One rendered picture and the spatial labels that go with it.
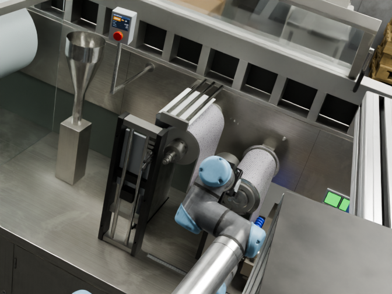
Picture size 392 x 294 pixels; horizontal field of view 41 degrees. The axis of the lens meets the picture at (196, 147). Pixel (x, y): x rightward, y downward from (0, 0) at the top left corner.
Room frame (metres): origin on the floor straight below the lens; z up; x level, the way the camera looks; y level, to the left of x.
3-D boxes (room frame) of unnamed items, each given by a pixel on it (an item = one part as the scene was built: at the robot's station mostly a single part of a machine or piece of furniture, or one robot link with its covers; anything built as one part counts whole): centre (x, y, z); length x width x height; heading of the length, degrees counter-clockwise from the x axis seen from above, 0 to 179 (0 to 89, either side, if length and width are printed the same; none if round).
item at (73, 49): (1.72, 0.48, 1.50); 0.14 x 0.14 x 0.06
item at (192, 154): (1.62, 0.02, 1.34); 0.25 x 0.14 x 0.14; 165
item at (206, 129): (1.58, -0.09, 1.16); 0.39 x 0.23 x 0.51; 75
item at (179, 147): (1.47, 0.06, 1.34); 0.06 x 0.06 x 0.06; 75
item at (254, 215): (1.53, -0.28, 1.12); 0.23 x 0.01 x 0.18; 165
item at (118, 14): (1.60, 0.34, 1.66); 0.07 x 0.07 x 0.10; 85
